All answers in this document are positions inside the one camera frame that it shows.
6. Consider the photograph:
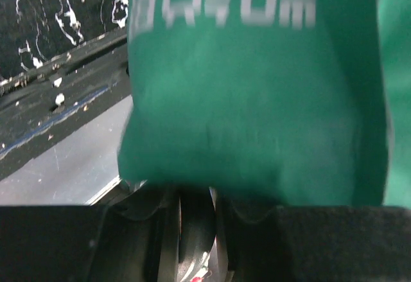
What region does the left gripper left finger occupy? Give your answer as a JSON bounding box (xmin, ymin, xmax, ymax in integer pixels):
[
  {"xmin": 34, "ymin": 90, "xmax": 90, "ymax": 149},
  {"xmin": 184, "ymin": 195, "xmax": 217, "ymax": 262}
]
[{"xmin": 1, "ymin": 186, "xmax": 179, "ymax": 281}]

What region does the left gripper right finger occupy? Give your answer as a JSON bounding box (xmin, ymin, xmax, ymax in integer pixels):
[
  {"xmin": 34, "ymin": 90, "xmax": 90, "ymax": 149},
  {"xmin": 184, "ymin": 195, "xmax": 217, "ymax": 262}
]
[{"xmin": 216, "ymin": 195, "xmax": 410, "ymax": 281}]

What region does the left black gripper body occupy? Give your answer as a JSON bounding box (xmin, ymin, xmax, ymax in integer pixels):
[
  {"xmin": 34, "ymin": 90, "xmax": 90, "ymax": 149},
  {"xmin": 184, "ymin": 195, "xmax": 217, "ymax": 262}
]
[{"xmin": 177, "ymin": 188, "xmax": 231, "ymax": 281}]

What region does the teal dog food bag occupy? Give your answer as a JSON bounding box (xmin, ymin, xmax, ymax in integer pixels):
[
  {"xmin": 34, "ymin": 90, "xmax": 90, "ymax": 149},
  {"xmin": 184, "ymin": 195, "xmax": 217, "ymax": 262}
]
[{"xmin": 118, "ymin": 0, "xmax": 410, "ymax": 208}]

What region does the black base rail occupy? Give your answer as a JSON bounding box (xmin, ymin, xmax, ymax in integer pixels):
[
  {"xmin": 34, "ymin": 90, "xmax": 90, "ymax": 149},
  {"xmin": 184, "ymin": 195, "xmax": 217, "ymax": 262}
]
[{"xmin": 1, "ymin": 29, "xmax": 130, "ymax": 179}]

